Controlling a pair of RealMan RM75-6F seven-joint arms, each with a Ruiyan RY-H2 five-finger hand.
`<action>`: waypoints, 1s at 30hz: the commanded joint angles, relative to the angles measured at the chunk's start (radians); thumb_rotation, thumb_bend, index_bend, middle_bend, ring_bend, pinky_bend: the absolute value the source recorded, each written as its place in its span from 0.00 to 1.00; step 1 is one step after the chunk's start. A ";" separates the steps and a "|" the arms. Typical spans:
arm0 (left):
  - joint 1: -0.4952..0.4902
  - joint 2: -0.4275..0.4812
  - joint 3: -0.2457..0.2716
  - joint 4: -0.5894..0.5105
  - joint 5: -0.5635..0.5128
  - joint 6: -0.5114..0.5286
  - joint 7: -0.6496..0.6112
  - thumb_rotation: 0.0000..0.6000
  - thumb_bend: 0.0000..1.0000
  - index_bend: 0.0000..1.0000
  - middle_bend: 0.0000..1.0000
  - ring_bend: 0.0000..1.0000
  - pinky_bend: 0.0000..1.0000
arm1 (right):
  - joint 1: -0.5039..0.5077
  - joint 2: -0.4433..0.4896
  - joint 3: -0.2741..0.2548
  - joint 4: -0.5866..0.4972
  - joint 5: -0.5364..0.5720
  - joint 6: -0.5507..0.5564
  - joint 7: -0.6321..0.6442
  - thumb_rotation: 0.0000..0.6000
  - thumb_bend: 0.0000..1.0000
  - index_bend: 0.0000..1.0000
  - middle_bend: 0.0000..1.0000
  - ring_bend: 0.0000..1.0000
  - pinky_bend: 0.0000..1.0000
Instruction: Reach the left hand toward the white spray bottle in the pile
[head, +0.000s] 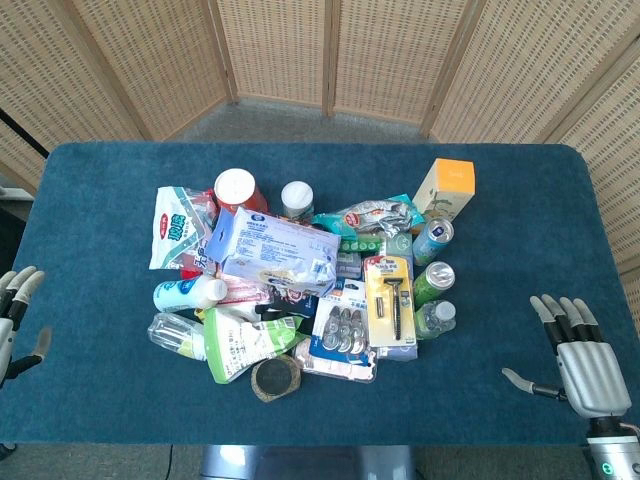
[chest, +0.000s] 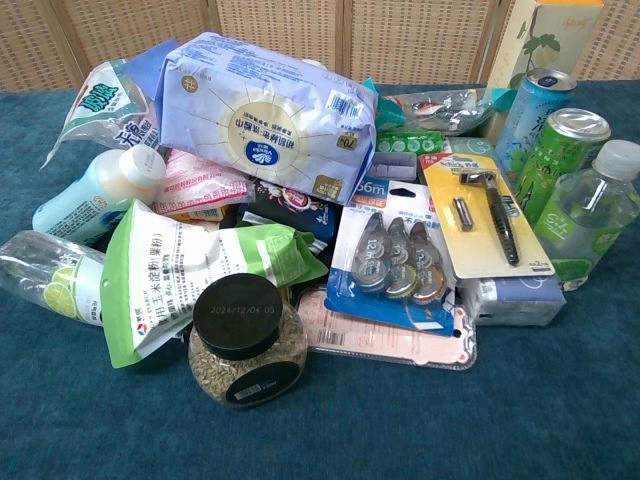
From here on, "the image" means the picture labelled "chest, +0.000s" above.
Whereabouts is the white plastic bottle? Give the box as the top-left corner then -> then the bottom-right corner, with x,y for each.
32,144 -> 168,247

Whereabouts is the clear green label water bottle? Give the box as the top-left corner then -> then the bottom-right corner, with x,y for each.
533,139 -> 640,293

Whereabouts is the clear bottle with lime label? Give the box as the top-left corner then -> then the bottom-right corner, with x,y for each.
0,229 -> 107,328

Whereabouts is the black snack packet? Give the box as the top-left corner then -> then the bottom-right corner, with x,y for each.
219,178 -> 344,254

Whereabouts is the correction tape blister pack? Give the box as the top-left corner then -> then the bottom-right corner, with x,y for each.
324,175 -> 459,338

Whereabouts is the grey plastic pill box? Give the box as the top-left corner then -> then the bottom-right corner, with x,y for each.
364,151 -> 419,182

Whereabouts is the yellow packet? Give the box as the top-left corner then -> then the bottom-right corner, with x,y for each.
174,208 -> 227,223

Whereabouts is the pink card blister pack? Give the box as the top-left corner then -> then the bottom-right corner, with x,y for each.
296,288 -> 479,372

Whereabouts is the glass spice jar black lid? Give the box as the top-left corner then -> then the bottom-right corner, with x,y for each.
187,272 -> 309,407

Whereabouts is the green candy roll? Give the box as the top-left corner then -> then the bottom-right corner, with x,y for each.
375,130 -> 445,156

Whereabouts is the pink white snack packet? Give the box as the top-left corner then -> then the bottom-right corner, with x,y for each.
149,148 -> 256,217

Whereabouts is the lavender tissue pack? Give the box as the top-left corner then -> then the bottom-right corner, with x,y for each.
157,31 -> 379,207

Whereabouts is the green white corn starch bag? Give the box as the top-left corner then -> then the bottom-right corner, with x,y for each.
99,198 -> 330,370

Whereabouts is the yellow razor blister pack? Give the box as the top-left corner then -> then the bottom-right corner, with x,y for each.
417,152 -> 557,280

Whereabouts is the clear bag with clips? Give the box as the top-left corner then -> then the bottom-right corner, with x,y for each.
383,86 -> 518,138

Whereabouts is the silver blue small box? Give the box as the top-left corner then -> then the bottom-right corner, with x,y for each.
458,273 -> 567,328

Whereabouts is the woven folding screen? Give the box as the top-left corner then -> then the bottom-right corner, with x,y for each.
0,0 -> 640,93

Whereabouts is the light blue drink can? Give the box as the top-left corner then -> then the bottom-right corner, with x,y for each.
495,68 -> 579,185

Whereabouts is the blue plastic bag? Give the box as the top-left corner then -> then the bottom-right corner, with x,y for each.
121,37 -> 181,93

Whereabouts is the green drink can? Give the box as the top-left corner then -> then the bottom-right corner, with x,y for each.
513,107 -> 612,226

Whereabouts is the silver green print bag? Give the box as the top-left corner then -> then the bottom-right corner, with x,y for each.
39,58 -> 169,170

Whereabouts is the beige box with leaf print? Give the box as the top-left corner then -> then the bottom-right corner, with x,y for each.
486,0 -> 605,92

